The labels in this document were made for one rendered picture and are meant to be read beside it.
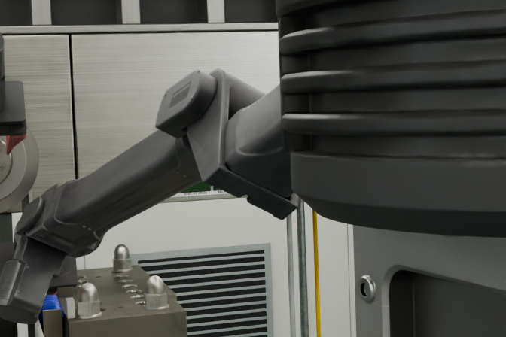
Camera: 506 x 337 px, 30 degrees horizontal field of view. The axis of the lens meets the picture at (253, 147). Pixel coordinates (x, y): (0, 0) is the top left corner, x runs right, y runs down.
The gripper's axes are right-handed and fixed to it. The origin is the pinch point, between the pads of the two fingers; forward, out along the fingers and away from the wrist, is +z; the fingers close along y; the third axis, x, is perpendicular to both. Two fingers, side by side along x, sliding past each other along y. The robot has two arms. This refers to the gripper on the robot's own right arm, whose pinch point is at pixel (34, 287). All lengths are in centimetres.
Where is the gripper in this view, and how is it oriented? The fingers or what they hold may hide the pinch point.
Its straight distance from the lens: 134.7
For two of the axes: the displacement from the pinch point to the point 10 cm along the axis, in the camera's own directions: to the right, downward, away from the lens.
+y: 9.6, -0.5, 2.8
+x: -1.7, -8.8, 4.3
